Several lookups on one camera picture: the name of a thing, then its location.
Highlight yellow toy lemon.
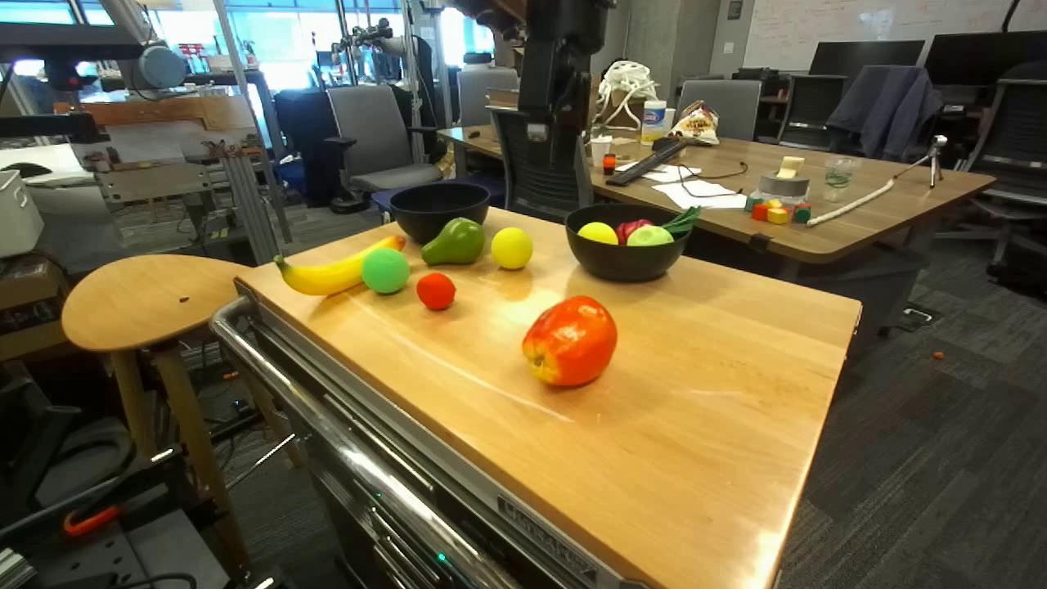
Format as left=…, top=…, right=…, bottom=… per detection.
left=489, top=226, right=533, bottom=273

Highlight orange toy bell pepper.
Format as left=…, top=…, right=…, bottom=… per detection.
left=521, top=295, right=619, bottom=389

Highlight green toy pear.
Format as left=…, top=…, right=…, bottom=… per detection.
left=422, top=216, right=485, bottom=264

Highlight red toy strawberry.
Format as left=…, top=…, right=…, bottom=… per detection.
left=416, top=273, right=453, bottom=310

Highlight red toy radish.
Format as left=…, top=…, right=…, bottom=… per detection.
left=615, top=206, right=699, bottom=247

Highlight green toy ball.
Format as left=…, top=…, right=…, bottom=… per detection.
left=363, top=250, right=408, bottom=295

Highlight yellow toy banana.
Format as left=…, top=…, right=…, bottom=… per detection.
left=274, top=235, right=407, bottom=295

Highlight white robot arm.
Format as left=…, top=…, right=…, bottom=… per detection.
left=477, top=0, right=615, bottom=219

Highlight black bowl with pepper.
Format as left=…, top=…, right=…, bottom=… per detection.
left=567, top=204, right=683, bottom=281

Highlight black bowl with banana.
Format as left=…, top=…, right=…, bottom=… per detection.
left=388, top=181, right=489, bottom=247

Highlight white paper sheets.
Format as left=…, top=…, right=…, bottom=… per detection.
left=649, top=163, right=747, bottom=208

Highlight grey office chair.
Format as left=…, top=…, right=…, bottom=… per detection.
left=326, top=84, right=438, bottom=197

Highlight colourful toy blocks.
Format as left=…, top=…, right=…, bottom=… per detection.
left=747, top=200, right=810, bottom=226

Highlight white tool cart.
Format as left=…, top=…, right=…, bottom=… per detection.
left=212, top=297, right=644, bottom=589

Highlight wooden office desk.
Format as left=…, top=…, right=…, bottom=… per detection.
left=438, top=120, right=998, bottom=269

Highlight round wooden stool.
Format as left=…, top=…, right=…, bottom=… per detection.
left=61, top=254, right=248, bottom=572

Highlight blue jacket on chair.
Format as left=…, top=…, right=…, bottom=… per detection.
left=826, top=64, right=938, bottom=161

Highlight silver cart handle bar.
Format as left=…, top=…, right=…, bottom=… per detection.
left=209, top=300, right=517, bottom=589

